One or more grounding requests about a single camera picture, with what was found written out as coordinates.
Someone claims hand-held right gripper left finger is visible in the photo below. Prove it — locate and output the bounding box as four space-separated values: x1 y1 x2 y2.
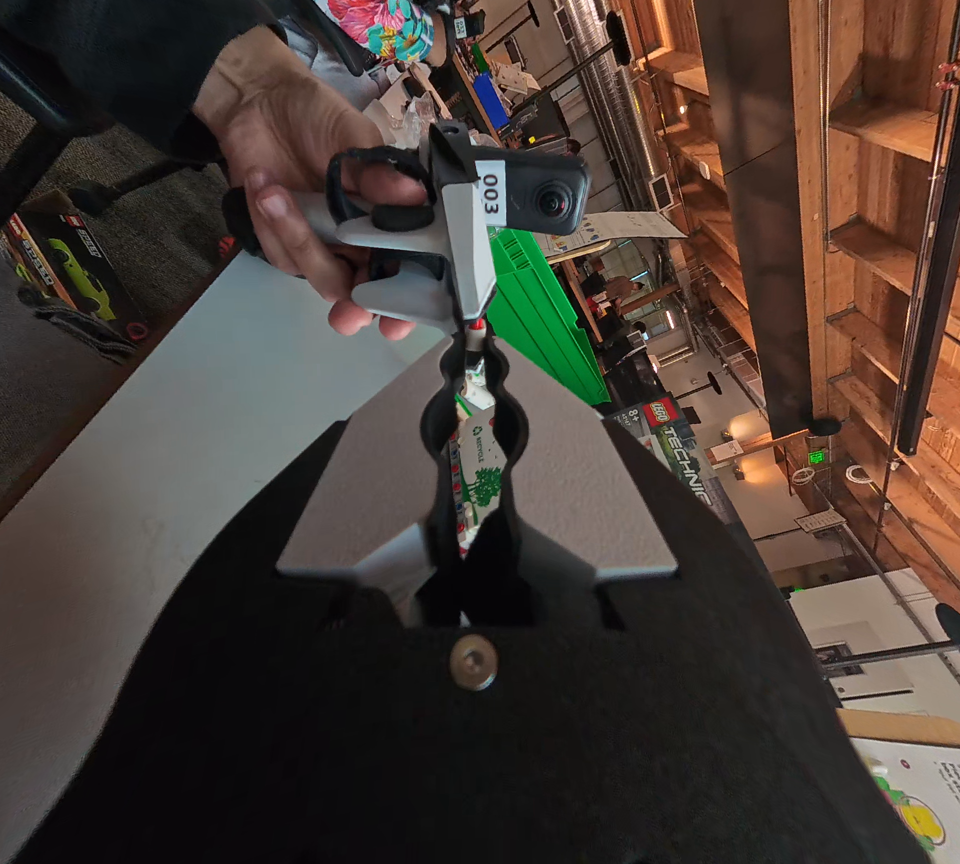
276 341 468 627

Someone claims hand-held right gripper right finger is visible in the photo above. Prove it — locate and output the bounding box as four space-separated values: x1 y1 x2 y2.
486 341 681 589

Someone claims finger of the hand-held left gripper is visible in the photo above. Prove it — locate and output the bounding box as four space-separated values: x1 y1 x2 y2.
446 185 499 323

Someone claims lego set box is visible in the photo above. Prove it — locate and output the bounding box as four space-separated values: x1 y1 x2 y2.
603 395 753 529

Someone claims white lego recycle container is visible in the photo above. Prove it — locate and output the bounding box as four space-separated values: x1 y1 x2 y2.
445 373 510 552

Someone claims lego box with green car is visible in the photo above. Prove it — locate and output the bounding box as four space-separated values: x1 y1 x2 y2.
0 189 153 342

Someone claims person's left hand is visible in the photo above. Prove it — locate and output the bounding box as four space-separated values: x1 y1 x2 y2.
192 27 436 340

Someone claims green plastic bin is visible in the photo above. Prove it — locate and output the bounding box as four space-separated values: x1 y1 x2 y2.
486 230 613 408

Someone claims printed paper sheet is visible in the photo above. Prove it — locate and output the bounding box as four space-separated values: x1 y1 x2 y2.
538 210 689 259

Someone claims blue plastic bin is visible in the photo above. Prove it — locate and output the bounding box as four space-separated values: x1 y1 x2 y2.
468 70 505 132

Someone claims black ceiling beam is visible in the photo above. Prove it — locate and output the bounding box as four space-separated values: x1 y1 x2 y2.
681 0 828 439

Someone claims cardboard box with printed sheet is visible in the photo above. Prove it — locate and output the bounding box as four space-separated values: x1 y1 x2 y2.
838 709 960 864

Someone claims silver ventilation duct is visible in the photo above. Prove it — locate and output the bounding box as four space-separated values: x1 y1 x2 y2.
549 0 678 194

